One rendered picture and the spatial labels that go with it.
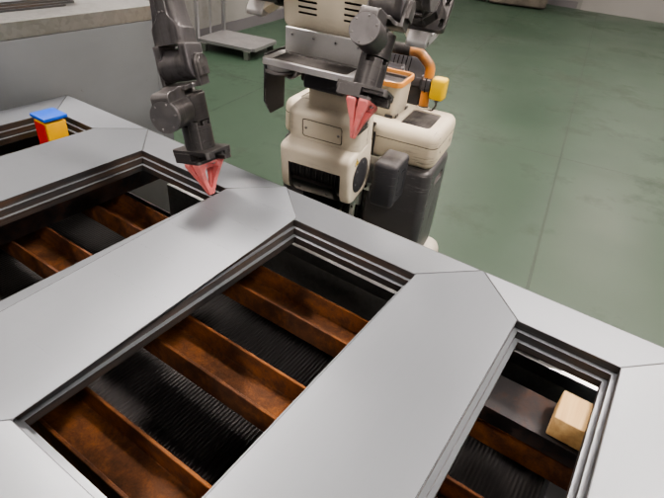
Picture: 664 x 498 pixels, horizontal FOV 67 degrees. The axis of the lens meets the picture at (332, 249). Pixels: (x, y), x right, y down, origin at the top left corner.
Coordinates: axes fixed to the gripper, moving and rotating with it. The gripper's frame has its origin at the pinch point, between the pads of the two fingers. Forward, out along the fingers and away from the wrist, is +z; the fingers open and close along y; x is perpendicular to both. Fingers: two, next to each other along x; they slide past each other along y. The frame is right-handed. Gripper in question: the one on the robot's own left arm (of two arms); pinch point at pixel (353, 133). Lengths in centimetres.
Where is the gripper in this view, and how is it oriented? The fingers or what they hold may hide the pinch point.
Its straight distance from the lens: 102.5
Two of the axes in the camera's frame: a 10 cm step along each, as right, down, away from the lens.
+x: 3.5, -0.7, 9.4
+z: -2.7, 9.5, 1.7
